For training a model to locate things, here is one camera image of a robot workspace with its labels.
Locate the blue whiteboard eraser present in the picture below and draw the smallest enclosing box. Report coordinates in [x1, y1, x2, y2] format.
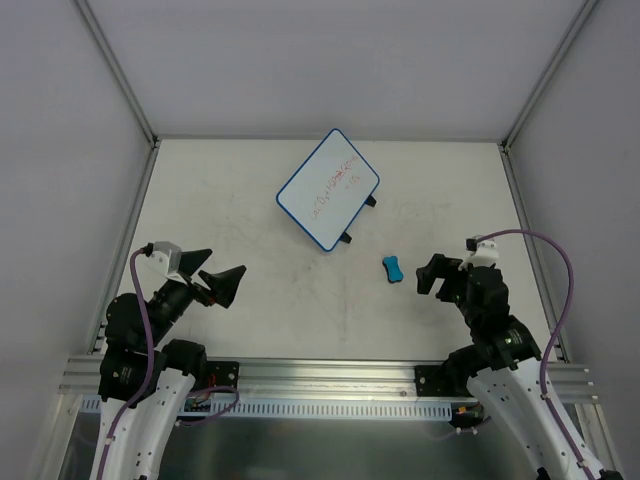
[382, 255, 404, 284]

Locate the blue framed whiteboard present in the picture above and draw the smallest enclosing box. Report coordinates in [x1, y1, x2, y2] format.
[275, 128, 380, 253]

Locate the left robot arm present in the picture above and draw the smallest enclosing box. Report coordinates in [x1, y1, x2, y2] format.
[90, 241, 247, 479]

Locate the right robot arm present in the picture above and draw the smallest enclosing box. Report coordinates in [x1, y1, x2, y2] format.
[415, 254, 621, 479]

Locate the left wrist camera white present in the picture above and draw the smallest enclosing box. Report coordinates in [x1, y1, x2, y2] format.
[145, 241, 183, 282]

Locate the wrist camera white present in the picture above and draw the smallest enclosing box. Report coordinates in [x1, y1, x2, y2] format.
[458, 236, 499, 271]
[145, 241, 183, 282]

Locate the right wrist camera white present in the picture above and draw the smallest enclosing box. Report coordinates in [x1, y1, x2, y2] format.
[458, 236, 499, 271]

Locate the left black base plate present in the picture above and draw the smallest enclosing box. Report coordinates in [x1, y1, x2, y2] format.
[204, 360, 240, 388]

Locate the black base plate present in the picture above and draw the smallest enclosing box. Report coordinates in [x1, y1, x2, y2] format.
[414, 364, 450, 397]
[204, 360, 240, 388]

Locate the aluminium mounting rail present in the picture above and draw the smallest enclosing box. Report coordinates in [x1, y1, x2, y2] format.
[58, 354, 600, 404]

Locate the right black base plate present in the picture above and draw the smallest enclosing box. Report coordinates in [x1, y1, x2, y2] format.
[414, 364, 450, 397]

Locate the white slotted cable duct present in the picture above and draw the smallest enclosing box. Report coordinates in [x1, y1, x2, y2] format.
[79, 394, 453, 422]

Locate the left aluminium frame post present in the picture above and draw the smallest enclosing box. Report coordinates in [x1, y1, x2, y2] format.
[72, 0, 158, 148]

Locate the aluminium frame post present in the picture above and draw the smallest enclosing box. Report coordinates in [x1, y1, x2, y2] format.
[500, 0, 600, 151]
[72, 0, 158, 148]

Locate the right aluminium frame post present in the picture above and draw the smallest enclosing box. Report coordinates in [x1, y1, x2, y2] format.
[500, 0, 600, 151]

